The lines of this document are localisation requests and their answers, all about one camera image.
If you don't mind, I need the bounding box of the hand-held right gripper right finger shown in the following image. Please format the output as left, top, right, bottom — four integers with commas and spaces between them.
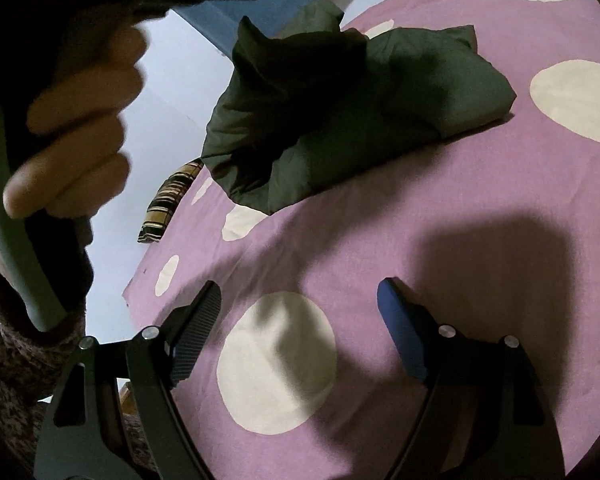
376, 276, 566, 480

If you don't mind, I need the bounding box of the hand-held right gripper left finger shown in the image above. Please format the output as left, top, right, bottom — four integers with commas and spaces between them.
32, 280, 223, 480

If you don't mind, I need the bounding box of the person's left forearm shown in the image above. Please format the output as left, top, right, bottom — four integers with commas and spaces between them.
0, 247, 148, 480

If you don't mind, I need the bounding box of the olive green zip jacket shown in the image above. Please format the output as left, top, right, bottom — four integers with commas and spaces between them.
201, 0, 518, 216

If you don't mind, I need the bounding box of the person's left hand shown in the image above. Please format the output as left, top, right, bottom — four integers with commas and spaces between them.
0, 25, 148, 221

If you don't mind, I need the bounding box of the striped brown yellow pillow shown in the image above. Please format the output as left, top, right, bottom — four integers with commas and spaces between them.
138, 157, 206, 245

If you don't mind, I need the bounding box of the blue curtain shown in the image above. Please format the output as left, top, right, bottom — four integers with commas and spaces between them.
145, 0, 342, 58

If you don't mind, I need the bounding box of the pink polka dot bedsheet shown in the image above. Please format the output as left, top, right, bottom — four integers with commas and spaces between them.
122, 0, 600, 480

